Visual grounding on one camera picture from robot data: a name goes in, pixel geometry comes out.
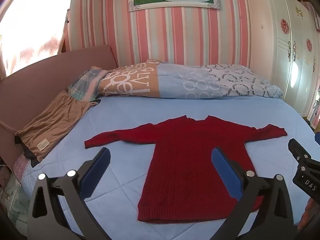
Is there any pink bed headboard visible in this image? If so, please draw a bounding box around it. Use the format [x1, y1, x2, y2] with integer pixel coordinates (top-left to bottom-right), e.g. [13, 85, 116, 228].
[0, 45, 119, 160]

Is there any brown pillow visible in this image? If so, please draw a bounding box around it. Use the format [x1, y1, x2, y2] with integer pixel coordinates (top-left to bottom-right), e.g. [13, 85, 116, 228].
[15, 91, 100, 159]

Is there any person's right forearm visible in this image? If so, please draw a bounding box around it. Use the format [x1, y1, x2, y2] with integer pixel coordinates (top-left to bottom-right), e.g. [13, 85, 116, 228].
[300, 197, 320, 230]

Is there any blue and tan patterned duvet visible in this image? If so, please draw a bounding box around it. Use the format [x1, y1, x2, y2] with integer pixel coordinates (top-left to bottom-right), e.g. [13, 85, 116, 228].
[96, 59, 283, 98]

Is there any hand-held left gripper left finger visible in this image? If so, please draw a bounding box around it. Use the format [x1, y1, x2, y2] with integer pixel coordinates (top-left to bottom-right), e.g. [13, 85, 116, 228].
[27, 147, 118, 240]

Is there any pink dotted sheet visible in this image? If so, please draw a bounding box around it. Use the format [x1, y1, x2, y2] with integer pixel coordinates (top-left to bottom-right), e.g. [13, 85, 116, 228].
[12, 154, 33, 180]

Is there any white wardrobe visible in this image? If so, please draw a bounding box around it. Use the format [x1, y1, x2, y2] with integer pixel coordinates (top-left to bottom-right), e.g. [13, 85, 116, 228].
[244, 0, 320, 118]

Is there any red knit sweater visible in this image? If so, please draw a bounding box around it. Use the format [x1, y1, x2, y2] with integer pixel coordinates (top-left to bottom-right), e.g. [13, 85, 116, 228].
[84, 115, 287, 224]

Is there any black item under brown cloth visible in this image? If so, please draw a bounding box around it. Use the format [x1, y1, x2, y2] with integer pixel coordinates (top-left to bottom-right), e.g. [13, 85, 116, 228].
[14, 135, 40, 168]

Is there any pale floral cloth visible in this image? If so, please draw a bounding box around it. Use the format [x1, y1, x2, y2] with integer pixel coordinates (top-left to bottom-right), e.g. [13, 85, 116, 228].
[0, 165, 30, 230]

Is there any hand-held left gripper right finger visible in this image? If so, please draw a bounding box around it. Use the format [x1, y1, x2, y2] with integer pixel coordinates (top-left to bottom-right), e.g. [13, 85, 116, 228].
[211, 147, 295, 240]

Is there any bright window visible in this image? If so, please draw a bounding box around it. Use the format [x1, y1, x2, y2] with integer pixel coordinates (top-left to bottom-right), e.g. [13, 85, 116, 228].
[0, 0, 75, 78]

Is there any plaid pillow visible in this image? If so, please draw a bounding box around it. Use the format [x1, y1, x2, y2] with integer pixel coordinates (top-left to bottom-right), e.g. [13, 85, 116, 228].
[67, 66, 110, 102]

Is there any light blue quilted bed cover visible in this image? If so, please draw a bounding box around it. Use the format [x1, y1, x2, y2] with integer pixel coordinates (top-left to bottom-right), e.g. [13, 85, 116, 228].
[20, 96, 320, 240]

